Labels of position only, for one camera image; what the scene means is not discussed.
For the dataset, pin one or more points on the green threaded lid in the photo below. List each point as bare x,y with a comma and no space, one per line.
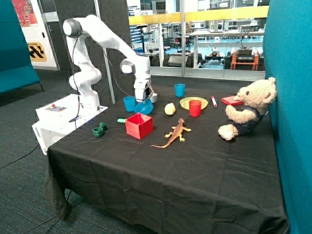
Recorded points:
103,126

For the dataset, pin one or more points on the teal sofa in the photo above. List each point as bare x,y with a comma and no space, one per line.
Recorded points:
16,70

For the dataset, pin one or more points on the blue cup far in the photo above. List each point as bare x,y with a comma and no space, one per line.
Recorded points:
179,89

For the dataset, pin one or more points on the yellow black sign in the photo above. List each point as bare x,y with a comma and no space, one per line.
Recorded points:
37,52

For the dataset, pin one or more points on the black tablecloth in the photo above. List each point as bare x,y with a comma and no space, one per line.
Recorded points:
204,185

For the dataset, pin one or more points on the green highlighter marker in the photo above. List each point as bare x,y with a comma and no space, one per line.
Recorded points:
121,120

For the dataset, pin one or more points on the blue plastic bowl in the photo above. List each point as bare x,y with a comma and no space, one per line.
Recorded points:
145,107

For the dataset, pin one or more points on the red plastic cup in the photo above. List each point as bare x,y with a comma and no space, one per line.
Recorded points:
195,108

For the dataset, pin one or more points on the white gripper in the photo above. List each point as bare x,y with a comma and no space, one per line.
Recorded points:
143,89

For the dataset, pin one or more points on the beige teddy bear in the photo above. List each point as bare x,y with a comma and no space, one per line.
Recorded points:
256,99

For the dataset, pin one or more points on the yellow ball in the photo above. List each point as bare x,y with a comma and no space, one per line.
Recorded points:
170,109

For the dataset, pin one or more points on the blue cup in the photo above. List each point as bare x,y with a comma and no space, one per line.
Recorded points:
179,89
130,103

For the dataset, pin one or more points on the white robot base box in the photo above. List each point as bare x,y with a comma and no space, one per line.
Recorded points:
61,117

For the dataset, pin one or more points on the red square pot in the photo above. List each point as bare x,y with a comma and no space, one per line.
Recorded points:
139,125

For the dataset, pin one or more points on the blue cup near left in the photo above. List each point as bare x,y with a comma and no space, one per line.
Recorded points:
130,103

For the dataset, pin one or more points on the red white marker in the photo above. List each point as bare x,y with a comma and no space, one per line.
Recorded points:
214,101

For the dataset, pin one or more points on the green threaded pot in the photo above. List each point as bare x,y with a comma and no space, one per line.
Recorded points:
98,132

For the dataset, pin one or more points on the orange toy lizard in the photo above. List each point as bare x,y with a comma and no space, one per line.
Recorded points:
176,133

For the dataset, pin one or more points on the red wall poster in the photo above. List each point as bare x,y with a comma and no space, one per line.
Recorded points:
25,13

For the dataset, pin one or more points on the white small cup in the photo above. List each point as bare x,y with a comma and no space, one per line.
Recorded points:
153,98

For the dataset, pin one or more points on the teal partition wall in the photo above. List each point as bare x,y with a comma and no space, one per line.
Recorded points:
288,58

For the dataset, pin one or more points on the yellow plastic plate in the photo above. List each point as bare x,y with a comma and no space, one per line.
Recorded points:
184,103

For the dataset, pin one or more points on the red flat block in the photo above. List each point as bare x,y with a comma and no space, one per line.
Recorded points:
230,101

